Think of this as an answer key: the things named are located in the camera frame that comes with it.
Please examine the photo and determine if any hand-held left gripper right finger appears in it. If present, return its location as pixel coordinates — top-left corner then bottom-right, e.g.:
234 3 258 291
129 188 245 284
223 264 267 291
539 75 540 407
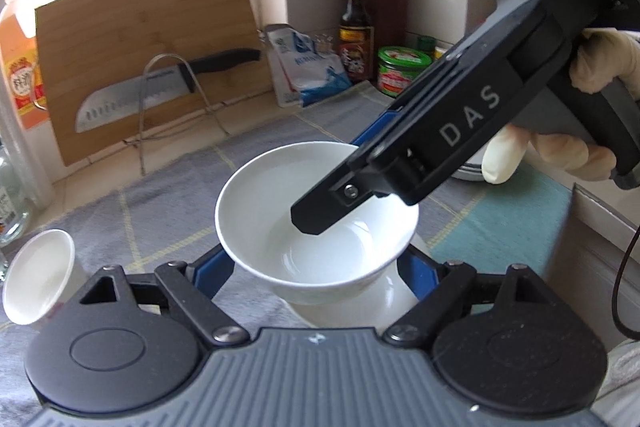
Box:
384 247 551 343

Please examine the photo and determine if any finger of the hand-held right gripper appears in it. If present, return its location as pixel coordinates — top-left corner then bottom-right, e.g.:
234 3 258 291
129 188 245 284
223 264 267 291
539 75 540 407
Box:
291 146 392 237
350 109 401 152

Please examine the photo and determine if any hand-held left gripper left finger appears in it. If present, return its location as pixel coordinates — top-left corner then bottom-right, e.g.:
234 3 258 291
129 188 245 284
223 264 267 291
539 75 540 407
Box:
80 244 251 348

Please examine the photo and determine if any white flared bowl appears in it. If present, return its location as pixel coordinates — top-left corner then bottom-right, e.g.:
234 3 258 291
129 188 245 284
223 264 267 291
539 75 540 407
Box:
215 141 420 305

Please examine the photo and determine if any white bowl pink floral side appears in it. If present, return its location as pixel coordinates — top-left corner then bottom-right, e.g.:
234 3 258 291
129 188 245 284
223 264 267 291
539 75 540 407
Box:
282 244 431 329

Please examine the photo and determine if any large white fruit-print plate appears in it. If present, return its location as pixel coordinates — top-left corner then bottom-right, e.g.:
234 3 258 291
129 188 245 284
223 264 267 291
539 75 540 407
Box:
451 163 487 182

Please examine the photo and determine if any person's right hand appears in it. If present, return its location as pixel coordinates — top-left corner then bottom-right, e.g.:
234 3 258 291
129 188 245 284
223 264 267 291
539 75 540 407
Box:
482 29 640 184

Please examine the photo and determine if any green-lid sauce jar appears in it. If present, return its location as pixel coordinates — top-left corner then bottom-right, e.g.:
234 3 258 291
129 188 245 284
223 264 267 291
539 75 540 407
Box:
376 46 433 98

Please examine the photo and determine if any white and blue bag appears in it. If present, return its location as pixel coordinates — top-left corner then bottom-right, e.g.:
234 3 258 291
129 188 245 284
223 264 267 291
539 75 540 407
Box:
265 24 353 108

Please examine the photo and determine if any striped checked tablecloth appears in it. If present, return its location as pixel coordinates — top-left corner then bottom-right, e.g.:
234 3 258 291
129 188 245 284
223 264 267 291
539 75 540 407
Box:
0 82 573 413

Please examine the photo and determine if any dark vinegar bottle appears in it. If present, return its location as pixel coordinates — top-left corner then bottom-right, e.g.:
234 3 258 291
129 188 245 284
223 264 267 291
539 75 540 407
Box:
339 0 376 82

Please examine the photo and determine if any brown knife block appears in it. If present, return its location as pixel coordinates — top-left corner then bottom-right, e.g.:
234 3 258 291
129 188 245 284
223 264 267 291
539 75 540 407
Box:
367 0 416 52

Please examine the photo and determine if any white floral cup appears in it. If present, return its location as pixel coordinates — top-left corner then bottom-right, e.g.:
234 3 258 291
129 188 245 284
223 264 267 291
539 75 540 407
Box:
2 229 88 325

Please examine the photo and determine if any clear plastic bottle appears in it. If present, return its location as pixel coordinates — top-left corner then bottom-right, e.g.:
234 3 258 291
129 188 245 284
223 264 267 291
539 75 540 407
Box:
0 52 56 210

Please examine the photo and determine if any clear glass bottle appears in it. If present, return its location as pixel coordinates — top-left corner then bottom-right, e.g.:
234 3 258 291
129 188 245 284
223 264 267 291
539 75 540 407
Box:
0 143 38 248

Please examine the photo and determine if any person's white jacket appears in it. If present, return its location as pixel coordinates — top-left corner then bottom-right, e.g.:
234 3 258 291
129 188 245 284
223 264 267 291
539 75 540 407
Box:
590 337 640 427

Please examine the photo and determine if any bamboo cutting board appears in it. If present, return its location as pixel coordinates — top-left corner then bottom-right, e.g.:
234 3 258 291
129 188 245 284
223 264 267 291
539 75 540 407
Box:
34 0 263 166

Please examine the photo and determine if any orange cooking oil bottle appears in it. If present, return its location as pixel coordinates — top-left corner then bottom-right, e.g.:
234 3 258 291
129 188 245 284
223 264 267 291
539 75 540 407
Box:
0 0 51 128

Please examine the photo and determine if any metal wire stand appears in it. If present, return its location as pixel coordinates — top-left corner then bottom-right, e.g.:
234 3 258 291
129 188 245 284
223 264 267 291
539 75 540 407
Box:
122 53 231 175

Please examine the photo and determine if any black-handled kitchen knife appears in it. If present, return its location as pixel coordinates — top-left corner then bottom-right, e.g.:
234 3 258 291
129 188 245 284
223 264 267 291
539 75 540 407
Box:
75 48 262 134

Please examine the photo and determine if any black cable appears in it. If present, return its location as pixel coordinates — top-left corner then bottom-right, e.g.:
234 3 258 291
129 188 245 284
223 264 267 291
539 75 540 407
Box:
612 227 640 338

